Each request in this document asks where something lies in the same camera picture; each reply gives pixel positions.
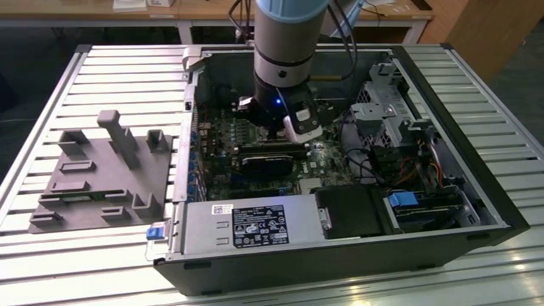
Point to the blue case latch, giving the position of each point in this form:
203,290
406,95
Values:
155,232

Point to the white box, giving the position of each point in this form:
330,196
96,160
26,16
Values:
130,4
160,2

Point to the silver power supply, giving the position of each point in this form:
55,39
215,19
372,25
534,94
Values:
204,229

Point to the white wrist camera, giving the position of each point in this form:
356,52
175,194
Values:
304,126

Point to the blue disk carrier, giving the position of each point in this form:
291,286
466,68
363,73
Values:
404,201

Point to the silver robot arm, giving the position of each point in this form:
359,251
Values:
284,48

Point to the metal drive cage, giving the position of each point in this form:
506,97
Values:
374,118

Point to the silver heat sink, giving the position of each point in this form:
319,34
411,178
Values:
312,185

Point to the black PC case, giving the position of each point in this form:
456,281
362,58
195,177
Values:
298,274

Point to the graphics card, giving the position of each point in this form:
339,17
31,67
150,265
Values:
268,167

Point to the metal disk bay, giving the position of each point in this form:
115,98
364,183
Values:
467,210

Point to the grey parts rack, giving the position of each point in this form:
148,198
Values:
106,178

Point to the green motherboard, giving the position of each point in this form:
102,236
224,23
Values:
336,169

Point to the black optical drive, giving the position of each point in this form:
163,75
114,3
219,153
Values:
352,210

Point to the wooden desk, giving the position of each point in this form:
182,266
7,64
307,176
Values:
84,14

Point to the wooden cabinet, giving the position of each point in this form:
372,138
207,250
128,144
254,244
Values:
488,32

